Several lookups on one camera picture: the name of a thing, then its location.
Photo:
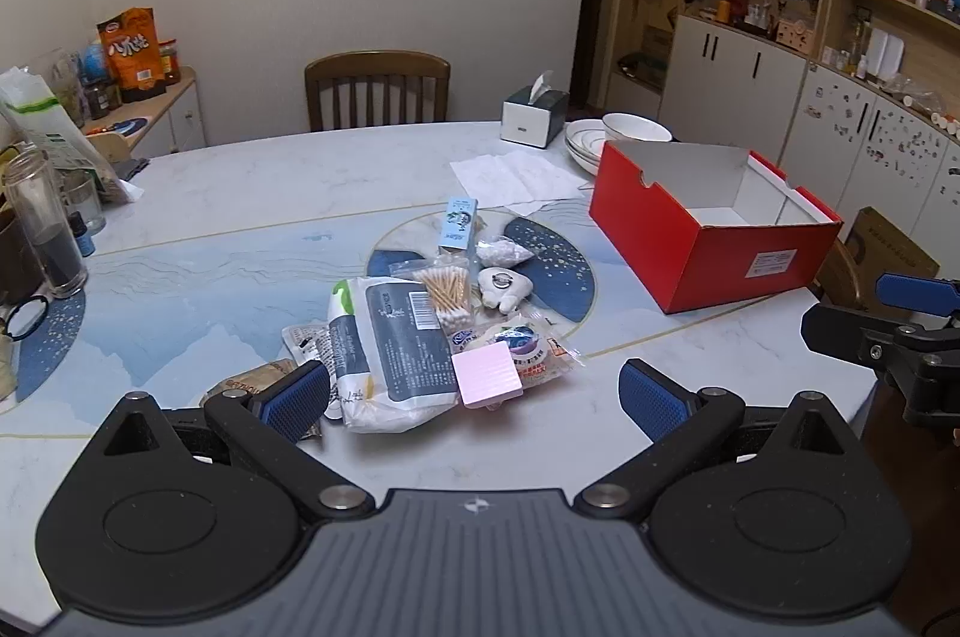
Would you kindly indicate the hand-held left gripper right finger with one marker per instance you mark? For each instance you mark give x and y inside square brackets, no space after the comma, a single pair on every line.
[651,400]

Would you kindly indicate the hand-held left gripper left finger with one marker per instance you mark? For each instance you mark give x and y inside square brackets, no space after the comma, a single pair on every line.
[292,403]

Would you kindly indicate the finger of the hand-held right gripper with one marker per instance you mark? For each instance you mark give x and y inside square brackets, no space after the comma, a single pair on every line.
[840,329]
[909,292]

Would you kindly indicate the brown packet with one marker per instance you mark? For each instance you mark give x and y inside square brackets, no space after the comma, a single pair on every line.
[251,378]

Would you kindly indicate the silver foil packet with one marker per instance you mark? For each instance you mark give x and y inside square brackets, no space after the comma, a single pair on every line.
[307,340]

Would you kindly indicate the large white bag dark label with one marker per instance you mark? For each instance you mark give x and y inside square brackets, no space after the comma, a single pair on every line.
[390,367]

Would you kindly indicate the blueberry snack packet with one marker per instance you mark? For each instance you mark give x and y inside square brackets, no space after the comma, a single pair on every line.
[529,344]

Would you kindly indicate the red cardboard box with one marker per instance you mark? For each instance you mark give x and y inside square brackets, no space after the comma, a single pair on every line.
[675,247]

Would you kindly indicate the pink square box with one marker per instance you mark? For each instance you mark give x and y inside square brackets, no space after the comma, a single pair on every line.
[486,374]

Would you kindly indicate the cotton swab bag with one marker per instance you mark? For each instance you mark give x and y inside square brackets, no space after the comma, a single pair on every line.
[442,295]

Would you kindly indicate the white plush toy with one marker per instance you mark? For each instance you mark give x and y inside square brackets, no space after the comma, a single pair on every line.
[504,288]

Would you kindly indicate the small blue logo packet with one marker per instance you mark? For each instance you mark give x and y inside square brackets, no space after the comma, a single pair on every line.
[466,339]

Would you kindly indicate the small bag of white balls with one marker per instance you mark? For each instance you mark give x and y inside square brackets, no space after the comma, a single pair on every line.
[501,250]

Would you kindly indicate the light blue carton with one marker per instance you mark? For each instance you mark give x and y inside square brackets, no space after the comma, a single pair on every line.
[459,224]

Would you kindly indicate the marble patterned desktop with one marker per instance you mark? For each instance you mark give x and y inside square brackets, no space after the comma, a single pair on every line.
[225,194]

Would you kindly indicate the brown cardboard box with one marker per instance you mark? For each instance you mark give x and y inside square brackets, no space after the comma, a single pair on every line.
[892,247]

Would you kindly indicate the wooden round-back chair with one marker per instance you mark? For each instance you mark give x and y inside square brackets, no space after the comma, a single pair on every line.
[840,277]

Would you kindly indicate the white paper napkins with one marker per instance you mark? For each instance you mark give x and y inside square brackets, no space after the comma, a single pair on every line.
[510,175]

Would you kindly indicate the small blue dropper bottle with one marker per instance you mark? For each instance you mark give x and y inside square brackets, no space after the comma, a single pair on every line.
[81,238]

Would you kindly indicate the white bowl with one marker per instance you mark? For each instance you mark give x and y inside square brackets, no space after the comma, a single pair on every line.
[637,127]

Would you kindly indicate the glass jar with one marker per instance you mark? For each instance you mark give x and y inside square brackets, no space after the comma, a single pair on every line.
[84,202]

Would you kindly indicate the dark tissue box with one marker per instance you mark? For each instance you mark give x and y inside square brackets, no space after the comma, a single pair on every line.
[525,123]

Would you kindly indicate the tall glass bottle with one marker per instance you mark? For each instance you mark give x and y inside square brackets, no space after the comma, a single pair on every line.
[45,224]

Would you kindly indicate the white side cabinet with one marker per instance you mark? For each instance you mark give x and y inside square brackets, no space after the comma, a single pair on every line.
[176,115]

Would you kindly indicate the orange bottle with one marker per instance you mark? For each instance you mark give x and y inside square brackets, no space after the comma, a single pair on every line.
[724,9]

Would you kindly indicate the wooden slat-back chair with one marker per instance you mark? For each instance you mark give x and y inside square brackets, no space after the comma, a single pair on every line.
[375,67]

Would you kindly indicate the red-lid jar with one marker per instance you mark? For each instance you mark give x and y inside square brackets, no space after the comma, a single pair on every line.
[169,63]

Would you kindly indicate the green and white bag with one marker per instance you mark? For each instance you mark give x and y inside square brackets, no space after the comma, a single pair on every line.
[45,127]

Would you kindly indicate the orange snack bag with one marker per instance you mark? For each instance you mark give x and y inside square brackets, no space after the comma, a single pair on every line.
[135,51]

